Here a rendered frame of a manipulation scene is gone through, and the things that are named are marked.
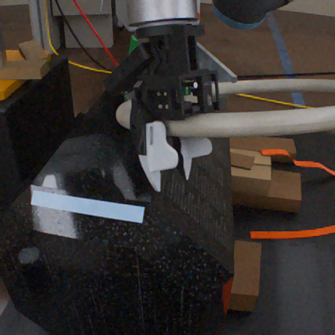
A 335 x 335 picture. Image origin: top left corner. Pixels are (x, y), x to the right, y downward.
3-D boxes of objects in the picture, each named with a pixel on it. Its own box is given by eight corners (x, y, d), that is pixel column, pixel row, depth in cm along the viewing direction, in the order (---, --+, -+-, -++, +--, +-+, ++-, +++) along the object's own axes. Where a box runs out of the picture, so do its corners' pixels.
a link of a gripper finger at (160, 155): (168, 200, 50) (171, 122, 49) (135, 191, 54) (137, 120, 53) (185, 197, 53) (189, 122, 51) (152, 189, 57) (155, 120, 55)
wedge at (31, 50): (19, 52, 195) (17, 43, 192) (37, 48, 199) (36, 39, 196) (28, 63, 181) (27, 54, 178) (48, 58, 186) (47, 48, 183)
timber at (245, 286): (253, 312, 163) (258, 295, 156) (225, 309, 165) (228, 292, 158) (256, 259, 187) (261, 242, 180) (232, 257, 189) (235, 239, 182)
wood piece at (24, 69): (1, 79, 168) (-1, 69, 165) (10, 70, 176) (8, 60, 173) (41, 78, 166) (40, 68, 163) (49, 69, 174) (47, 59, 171)
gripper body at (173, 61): (182, 127, 48) (171, 22, 44) (132, 123, 54) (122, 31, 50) (222, 115, 53) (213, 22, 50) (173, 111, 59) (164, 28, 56)
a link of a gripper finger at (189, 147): (210, 185, 56) (196, 120, 52) (177, 179, 60) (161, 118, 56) (223, 174, 58) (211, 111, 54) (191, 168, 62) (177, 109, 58)
